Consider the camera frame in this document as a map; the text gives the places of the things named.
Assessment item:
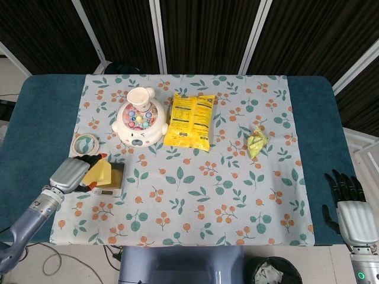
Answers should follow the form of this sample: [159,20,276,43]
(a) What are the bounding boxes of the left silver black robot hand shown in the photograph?
[49,153,108,195]

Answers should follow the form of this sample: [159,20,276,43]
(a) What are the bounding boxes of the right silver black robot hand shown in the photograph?
[322,169,379,246]

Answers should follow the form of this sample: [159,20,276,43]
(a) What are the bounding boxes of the yellow sponge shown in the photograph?
[81,160,113,185]

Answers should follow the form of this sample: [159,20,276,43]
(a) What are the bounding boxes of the small digital scale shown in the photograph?
[77,162,126,196]

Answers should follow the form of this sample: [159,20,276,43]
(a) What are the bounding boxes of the white tape roll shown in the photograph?
[71,133,101,156]

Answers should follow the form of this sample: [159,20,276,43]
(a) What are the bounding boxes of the teal table cover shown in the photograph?
[0,74,357,245]

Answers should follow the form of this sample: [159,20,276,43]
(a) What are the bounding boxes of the white seal whack toy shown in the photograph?
[113,87,169,148]

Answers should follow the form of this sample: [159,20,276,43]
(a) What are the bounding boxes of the black trash bin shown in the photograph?
[250,256,303,284]

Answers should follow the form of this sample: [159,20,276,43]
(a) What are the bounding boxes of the white paper cup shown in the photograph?
[127,87,153,114]

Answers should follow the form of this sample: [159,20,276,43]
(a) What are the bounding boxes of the crumpled yellow-green wrapper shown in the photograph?
[247,125,271,159]

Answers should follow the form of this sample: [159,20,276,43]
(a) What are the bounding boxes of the floral fruit print tablecloth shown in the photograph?
[49,73,315,247]

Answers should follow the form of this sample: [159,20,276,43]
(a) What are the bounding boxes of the yellow snack bag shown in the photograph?
[163,93,216,152]

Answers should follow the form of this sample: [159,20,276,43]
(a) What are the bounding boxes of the blue-grey robot torso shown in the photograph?
[118,245,245,284]

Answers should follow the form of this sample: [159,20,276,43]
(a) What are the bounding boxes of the dark folding screen panels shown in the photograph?
[0,0,379,131]

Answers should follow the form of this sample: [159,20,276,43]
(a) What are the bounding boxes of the grey floor cable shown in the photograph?
[17,244,78,276]

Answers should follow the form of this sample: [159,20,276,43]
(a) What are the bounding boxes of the black floor cable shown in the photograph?
[102,245,123,272]

